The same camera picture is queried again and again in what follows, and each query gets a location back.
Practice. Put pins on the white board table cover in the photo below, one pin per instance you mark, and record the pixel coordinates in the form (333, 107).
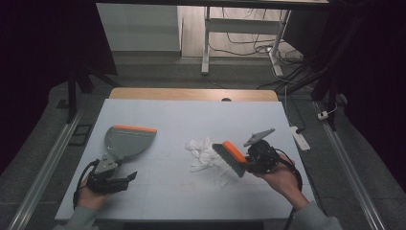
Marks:
(191, 111)

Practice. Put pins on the white metal desk frame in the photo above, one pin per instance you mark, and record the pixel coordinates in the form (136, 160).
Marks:
(239, 25)

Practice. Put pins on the white cabinet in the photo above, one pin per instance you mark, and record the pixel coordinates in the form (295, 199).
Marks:
(137, 27)

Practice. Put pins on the orange hand brush gray bristles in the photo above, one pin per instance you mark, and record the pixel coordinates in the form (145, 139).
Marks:
(231, 158)

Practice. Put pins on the small white plug adapter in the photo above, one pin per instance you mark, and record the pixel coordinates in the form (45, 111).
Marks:
(323, 115)

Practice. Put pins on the black rectangular floor frame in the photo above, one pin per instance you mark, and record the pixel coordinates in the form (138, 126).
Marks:
(80, 134)

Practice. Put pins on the dark curtain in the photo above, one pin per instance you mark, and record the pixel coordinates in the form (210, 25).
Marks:
(373, 80)
(38, 64)

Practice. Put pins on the pile of white paper scraps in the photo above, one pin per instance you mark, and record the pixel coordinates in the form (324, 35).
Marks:
(204, 156)

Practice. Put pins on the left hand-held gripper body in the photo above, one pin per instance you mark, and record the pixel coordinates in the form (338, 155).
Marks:
(105, 185)

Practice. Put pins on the gray dustpan with orange edge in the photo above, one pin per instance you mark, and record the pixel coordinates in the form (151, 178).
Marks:
(130, 143)

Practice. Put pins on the aluminium floor rail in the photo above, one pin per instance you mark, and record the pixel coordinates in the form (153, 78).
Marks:
(351, 172)
(44, 169)

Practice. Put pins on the person's right hand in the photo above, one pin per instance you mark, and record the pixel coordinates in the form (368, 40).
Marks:
(285, 182)

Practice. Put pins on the white power strip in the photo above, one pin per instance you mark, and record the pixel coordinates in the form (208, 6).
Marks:
(300, 138)

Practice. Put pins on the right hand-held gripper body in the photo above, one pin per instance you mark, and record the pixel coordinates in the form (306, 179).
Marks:
(265, 156)

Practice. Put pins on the person's left hand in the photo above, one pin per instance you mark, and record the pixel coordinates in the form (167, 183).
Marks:
(91, 199)

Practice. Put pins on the wooden table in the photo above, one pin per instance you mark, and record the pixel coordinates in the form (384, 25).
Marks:
(159, 94)

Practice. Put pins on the black metal stand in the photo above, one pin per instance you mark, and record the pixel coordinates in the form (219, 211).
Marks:
(72, 96)
(330, 92)

